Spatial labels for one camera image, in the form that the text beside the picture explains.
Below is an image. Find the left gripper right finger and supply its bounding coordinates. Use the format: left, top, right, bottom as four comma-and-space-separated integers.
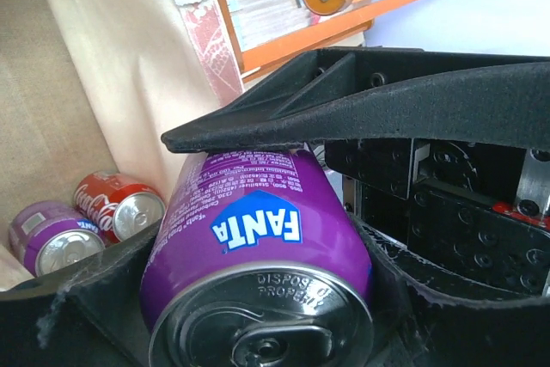
352, 217, 549, 366

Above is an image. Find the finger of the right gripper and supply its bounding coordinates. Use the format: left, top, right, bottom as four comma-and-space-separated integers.
161, 47, 549, 153

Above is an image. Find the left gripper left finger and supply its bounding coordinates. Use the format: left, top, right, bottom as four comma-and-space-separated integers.
1, 223, 159, 366

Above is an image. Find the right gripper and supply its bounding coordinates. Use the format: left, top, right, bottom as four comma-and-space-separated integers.
325, 138, 549, 297

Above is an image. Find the purple fanta can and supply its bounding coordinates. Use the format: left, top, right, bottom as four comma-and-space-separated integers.
140, 149, 374, 366
9, 201, 105, 277

